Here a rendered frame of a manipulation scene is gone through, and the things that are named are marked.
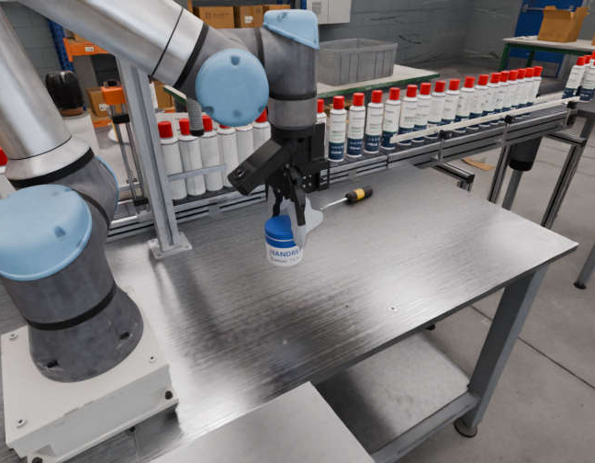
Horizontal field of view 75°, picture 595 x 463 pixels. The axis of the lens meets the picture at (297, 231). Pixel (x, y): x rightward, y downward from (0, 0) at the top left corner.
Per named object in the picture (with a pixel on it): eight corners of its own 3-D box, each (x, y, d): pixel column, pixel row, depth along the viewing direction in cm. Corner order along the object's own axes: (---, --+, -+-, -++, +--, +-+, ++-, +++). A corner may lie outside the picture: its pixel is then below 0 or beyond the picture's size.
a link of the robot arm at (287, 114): (285, 104, 54) (256, 92, 60) (286, 135, 57) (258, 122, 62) (327, 95, 58) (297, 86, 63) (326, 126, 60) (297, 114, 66)
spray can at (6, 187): (43, 223, 95) (10, 141, 84) (44, 232, 91) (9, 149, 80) (18, 229, 93) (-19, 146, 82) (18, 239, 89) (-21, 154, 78)
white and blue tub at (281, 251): (290, 241, 77) (289, 210, 74) (310, 258, 72) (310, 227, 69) (259, 253, 74) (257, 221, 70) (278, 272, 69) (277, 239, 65)
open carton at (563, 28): (528, 39, 489) (538, 5, 469) (550, 38, 510) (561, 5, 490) (561, 43, 460) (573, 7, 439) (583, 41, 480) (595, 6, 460)
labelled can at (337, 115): (337, 156, 132) (341, 94, 121) (346, 161, 128) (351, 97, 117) (324, 159, 130) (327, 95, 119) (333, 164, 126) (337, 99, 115)
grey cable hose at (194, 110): (202, 131, 93) (189, 33, 82) (207, 135, 90) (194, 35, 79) (187, 133, 92) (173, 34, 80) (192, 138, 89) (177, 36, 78)
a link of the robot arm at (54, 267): (3, 333, 47) (-57, 243, 39) (36, 264, 58) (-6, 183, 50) (107, 314, 49) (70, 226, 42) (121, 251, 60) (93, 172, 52)
